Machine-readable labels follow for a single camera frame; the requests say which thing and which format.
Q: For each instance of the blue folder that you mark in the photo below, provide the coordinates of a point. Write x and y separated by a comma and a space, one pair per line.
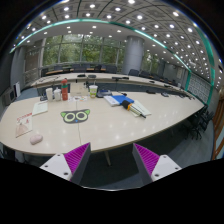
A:
121, 98

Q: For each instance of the pink computer mouse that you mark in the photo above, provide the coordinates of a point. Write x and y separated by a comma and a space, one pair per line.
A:
36, 139

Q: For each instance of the white notebook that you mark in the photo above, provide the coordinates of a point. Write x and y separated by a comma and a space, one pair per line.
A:
112, 102

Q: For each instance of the grey round pillar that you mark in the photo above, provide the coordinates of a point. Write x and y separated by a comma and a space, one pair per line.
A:
134, 51

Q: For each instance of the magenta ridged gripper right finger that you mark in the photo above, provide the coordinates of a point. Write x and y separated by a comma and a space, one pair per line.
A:
152, 166

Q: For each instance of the red and white booklet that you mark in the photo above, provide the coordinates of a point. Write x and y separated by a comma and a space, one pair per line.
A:
23, 124

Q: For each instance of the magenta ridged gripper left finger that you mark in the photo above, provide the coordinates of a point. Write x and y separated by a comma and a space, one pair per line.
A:
69, 166

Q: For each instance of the yellow black tool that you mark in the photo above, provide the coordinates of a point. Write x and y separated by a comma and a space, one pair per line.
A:
128, 106

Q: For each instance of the white cup left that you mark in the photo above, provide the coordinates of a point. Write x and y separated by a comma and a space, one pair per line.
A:
49, 94

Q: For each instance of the white paper cup green band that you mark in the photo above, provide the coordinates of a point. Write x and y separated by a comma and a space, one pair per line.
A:
93, 90

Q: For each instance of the white container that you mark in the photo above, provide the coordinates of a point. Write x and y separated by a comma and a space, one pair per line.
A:
57, 94

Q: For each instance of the white paper sheet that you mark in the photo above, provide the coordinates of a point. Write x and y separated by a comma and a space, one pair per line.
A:
40, 107

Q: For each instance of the black office chair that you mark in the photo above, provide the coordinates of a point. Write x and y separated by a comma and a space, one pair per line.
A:
200, 122

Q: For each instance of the red water bottle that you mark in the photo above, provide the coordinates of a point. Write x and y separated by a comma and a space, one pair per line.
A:
64, 89

